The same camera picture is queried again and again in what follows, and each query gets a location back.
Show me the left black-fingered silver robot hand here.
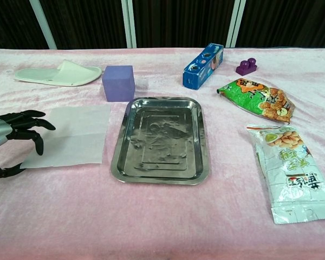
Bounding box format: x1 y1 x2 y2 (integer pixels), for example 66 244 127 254
0 109 56 179

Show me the white paper sheet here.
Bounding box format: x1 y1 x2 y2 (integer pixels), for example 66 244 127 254
19 105 112 169

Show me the stainless steel tray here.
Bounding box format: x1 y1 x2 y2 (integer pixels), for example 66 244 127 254
110 96 212 186

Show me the white disposable slipper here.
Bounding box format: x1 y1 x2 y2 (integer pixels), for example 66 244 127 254
13 59 103 87

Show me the purple foam cube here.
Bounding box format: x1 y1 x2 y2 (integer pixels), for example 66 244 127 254
102 65 137 103

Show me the pink plush table cloth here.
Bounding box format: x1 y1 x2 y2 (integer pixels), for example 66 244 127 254
0 47 325 260

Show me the blue cookie box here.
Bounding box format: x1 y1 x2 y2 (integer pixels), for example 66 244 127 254
182 42 224 91

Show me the green snack bag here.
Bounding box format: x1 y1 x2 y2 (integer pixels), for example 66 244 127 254
216 77 296 125

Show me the purple toy building brick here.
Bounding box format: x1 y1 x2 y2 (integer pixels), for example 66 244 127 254
235 57 259 76

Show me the white snack bag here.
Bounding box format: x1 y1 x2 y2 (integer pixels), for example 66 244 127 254
246 124 325 225

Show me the white frame post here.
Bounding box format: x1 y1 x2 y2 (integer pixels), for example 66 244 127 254
225 0 246 48
121 0 138 49
29 0 57 50

